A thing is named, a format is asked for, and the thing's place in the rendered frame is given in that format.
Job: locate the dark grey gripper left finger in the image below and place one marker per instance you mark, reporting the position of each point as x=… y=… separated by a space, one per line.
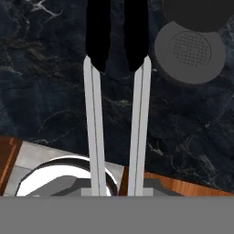
x=77 y=187

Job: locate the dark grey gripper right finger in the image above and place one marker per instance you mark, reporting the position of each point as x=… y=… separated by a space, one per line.
x=158 y=187

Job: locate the brown wooden cabinet front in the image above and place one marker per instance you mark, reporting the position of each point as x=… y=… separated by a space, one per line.
x=186 y=186
x=7 y=158

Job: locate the white round bowl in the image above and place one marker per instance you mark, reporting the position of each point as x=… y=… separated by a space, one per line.
x=48 y=175

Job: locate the grey round disc with grid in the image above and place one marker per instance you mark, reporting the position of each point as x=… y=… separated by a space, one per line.
x=190 y=59

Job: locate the black round object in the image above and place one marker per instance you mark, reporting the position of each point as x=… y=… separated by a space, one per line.
x=198 y=13

